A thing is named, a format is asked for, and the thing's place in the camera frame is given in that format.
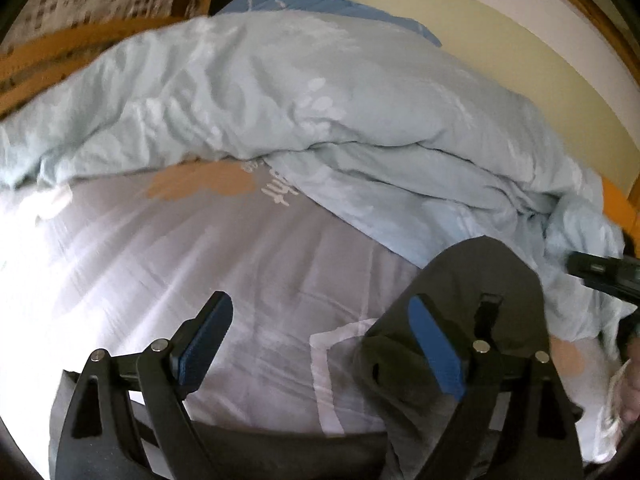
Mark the grey jacket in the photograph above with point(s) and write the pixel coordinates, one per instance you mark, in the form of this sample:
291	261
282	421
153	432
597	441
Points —
475	270

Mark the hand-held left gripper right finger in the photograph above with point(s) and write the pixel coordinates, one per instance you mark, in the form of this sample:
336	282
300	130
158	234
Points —
435	355

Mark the light blue duvet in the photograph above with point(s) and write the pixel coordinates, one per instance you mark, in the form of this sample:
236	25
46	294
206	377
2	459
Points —
300	100

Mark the blue pillow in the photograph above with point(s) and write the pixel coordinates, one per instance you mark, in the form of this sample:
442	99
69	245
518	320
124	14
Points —
310	5

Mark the orange wooden bed frame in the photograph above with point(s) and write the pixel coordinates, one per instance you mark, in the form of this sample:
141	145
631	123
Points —
45	52

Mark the printed white bed sheet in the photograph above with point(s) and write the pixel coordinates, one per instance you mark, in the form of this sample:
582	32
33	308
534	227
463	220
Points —
175	260

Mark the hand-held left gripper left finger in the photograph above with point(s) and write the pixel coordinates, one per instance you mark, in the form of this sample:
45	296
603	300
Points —
205	345

